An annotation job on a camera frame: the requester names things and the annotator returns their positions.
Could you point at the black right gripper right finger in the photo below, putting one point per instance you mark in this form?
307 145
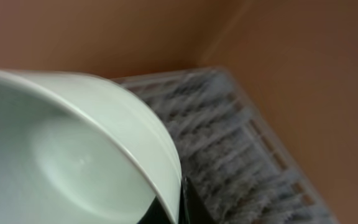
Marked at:
192 209

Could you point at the grey plastic dishwasher rack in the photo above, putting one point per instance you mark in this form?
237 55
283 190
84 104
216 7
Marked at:
238 166

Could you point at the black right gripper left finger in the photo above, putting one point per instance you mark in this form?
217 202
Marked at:
155 214

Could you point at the mint green bowl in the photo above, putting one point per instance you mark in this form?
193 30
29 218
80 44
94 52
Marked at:
76 148

